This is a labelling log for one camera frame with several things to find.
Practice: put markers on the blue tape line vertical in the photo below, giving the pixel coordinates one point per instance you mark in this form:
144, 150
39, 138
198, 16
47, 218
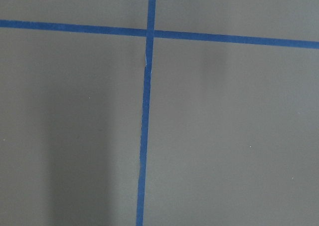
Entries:
150, 32

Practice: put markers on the blue tape line horizontal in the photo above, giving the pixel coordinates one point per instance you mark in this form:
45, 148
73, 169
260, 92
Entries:
158, 34

